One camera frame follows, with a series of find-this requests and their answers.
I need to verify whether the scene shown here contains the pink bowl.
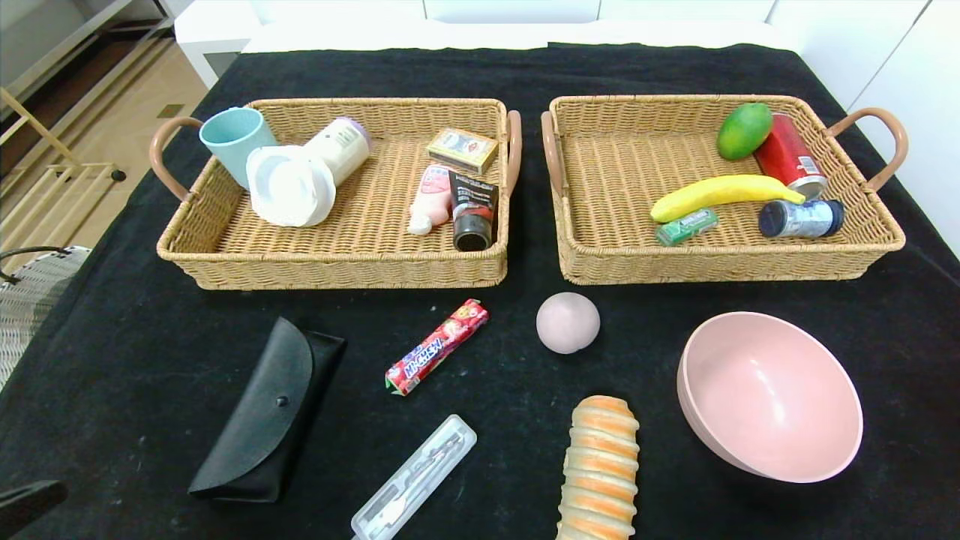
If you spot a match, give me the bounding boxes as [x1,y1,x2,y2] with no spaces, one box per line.
[676,311,865,484]

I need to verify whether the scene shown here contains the small yellow card box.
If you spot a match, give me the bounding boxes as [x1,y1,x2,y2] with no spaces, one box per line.
[426,127,500,176]

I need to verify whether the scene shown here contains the red soda can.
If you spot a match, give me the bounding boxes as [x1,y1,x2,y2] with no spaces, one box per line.
[754,112,830,201]

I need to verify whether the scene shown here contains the clear plastic cutlery case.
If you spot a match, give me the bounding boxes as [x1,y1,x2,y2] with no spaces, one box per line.
[350,414,478,540]

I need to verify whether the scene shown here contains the pink peach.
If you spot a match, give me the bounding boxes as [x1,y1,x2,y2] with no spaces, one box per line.
[535,292,602,355]

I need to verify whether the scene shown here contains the black tube red label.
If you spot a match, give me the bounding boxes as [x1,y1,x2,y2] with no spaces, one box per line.
[448,171,500,253]

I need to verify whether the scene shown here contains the white woven chair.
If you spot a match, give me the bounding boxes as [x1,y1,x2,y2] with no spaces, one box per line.
[0,245,92,391]

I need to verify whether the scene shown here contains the black tablecloth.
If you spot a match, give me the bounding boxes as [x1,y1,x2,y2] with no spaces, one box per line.
[0,41,960,540]

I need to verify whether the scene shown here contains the light wooden rack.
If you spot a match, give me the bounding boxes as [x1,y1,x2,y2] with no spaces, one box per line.
[0,86,127,252]

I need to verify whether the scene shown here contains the light blue plastic cup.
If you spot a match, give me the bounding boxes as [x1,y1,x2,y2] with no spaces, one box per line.
[199,106,278,190]

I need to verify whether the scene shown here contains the white round plastic container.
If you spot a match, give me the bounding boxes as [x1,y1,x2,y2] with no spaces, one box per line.
[245,144,337,228]

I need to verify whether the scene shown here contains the woven wicker basket with handles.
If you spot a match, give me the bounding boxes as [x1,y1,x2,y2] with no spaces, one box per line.
[148,97,524,291]
[540,94,910,287]

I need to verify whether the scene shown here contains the black leather glasses case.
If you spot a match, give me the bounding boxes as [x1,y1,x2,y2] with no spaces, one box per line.
[187,316,348,504]

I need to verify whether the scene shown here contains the red Hi-Chew candy pack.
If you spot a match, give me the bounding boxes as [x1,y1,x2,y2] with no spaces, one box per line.
[384,298,490,397]

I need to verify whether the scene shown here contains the pink tube white cap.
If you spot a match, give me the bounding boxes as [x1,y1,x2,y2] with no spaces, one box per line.
[407,163,455,236]

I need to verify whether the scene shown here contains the grey metal shelf frame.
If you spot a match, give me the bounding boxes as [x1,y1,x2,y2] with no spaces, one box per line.
[0,0,175,102]

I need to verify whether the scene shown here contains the green mango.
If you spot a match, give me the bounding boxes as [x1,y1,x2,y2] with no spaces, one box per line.
[716,102,774,161]

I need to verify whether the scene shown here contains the white low bench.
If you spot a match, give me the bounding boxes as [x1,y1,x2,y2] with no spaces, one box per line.
[174,0,800,89]

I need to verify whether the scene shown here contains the small silver jar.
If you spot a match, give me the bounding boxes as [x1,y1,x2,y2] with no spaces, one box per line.
[757,198,845,239]

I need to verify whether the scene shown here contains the striped bread roll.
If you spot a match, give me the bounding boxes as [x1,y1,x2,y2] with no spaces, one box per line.
[555,395,641,540]

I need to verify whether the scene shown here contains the yellow banana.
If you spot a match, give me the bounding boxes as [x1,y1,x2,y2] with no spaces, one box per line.
[649,174,807,224]

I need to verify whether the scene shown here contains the green gum pack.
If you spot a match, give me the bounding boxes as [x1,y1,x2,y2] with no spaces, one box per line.
[655,208,719,247]

